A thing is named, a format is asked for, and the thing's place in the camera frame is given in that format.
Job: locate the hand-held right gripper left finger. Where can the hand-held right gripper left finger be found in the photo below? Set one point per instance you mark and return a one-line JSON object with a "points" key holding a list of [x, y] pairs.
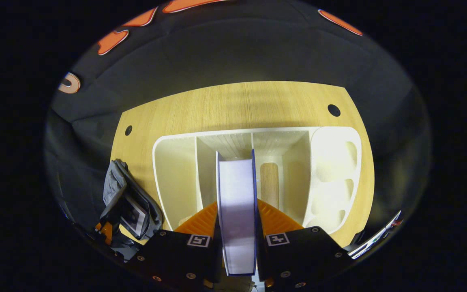
{"points": [[168, 255]]}

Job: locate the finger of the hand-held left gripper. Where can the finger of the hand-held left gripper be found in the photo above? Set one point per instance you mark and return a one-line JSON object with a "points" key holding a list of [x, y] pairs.
{"points": [[106, 233]]}

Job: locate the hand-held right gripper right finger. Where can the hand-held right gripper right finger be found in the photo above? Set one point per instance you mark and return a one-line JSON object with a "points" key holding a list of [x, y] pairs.
{"points": [[298, 255]]}

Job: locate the portrait cover book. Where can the portrait cover book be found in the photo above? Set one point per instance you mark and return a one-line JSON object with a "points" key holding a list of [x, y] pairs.
{"points": [[136, 217]]}

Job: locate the grey schoolbag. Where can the grey schoolbag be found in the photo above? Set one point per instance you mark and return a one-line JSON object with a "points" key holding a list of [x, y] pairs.
{"points": [[116, 182]]}

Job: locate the white bookshelf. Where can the white bookshelf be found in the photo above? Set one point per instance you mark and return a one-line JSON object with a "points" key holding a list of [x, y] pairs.
{"points": [[176, 182]]}

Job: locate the blue book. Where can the blue book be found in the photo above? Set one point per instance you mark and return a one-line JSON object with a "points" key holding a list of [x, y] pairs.
{"points": [[237, 211]]}

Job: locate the black backdrop cloth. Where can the black backdrop cloth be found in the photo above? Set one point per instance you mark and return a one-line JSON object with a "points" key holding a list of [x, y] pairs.
{"points": [[237, 56]]}

